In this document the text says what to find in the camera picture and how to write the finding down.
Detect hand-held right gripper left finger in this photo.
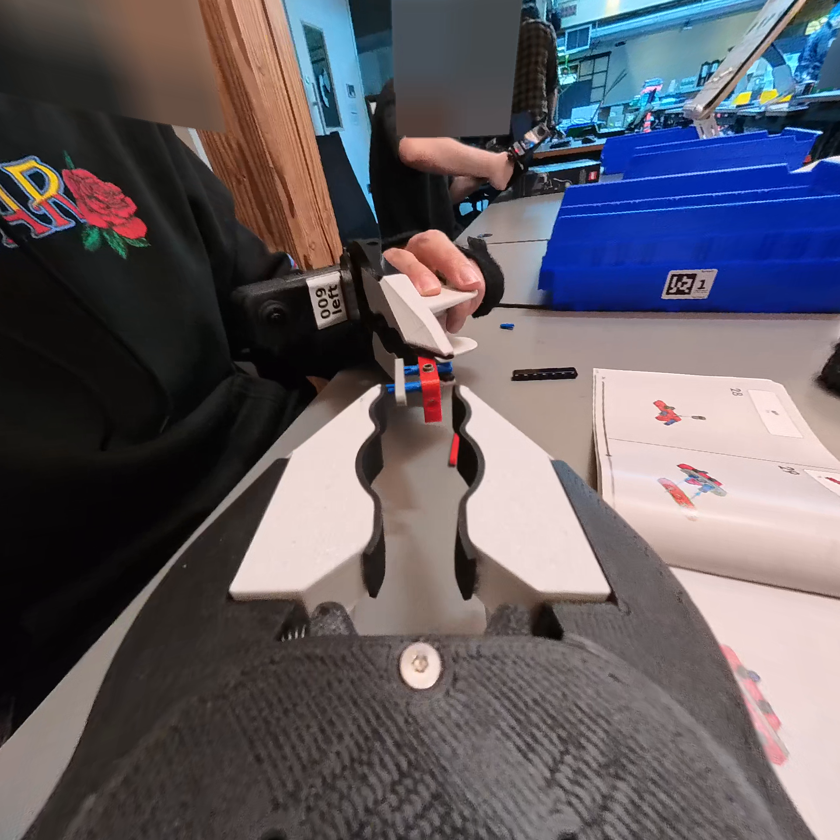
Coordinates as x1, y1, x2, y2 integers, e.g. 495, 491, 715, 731
228, 384, 396, 611

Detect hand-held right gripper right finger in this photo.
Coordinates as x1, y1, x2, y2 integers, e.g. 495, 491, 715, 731
451, 384, 616, 610

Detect red blue white toy assembly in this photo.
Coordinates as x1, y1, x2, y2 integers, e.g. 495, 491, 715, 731
386, 354, 458, 424

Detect another person's forearm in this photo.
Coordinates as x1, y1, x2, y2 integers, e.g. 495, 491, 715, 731
397, 134, 519, 193

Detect person's left hand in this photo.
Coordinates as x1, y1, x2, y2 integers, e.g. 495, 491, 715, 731
382, 228, 488, 336

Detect black chair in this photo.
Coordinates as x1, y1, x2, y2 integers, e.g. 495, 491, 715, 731
317, 131, 382, 240

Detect white instruction booklet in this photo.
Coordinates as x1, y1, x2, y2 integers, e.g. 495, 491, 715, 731
592, 367, 840, 840

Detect person's black hoodie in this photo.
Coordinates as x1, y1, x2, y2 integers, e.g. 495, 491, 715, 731
0, 92, 382, 742

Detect black toy set box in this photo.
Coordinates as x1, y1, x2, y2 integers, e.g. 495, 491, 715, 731
512, 161, 601, 198

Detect blue storage bin with tag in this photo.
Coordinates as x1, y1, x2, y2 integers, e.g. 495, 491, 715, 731
538, 157, 840, 313

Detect door with window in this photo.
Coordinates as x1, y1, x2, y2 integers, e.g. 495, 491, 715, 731
298, 20, 345, 135

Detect background shelves with clutter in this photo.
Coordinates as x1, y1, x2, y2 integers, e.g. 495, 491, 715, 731
558, 0, 840, 142

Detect tilted panel on stand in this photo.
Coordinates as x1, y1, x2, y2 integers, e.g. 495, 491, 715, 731
682, 0, 808, 122

